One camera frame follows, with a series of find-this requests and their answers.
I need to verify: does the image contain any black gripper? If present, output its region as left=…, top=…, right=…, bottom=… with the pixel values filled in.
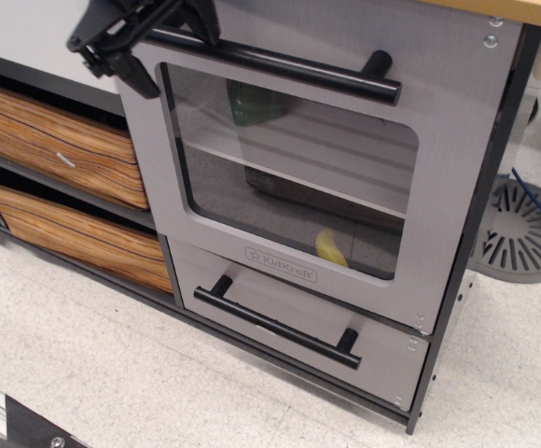
left=67, top=0, right=220, bottom=99

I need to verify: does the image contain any black oven door handle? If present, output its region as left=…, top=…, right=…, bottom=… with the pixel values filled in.
left=146, top=29, right=402, bottom=106

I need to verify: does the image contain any grey toy oven door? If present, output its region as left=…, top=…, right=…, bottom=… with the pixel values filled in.
left=119, top=1, right=523, bottom=333

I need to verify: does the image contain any grey oven shelf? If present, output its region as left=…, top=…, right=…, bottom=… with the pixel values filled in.
left=185, top=135, right=411, bottom=218

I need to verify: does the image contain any grey lower oven drawer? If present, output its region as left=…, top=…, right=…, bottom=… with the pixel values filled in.
left=169, top=241, right=428, bottom=411

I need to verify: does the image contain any green toy vegetable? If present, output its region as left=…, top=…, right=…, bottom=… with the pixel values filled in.
left=226, top=79, right=287, bottom=127

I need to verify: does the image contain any upper wood-grain bin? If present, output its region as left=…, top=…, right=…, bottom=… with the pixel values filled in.
left=0, top=87, right=149, bottom=210

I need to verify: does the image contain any wood-grain bin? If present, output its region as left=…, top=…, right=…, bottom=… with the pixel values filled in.
left=0, top=87, right=149, bottom=210
left=0, top=182, right=173, bottom=293

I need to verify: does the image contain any lower wood-grain bin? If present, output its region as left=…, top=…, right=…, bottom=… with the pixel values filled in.
left=0, top=182, right=173, bottom=293

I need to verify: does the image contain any yellow toy banana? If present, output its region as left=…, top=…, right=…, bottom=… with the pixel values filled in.
left=315, top=229, right=349, bottom=267

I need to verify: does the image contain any wooden countertop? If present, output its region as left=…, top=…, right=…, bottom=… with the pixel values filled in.
left=430, top=0, right=541, bottom=26

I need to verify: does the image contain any grey slotted round base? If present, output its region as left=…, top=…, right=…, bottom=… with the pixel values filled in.
left=468, top=176, right=541, bottom=284

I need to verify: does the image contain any black plate with screw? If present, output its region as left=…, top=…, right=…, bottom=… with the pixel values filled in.
left=5, top=395, right=88, bottom=448

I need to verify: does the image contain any black toy kitchen frame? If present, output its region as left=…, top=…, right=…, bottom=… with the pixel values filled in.
left=0, top=25, right=541, bottom=434

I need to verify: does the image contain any black drawer handle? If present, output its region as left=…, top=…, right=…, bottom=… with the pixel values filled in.
left=193, top=275, right=362, bottom=371

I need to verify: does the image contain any blue cable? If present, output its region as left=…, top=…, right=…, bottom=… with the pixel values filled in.
left=510, top=166, right=541, bottom=234

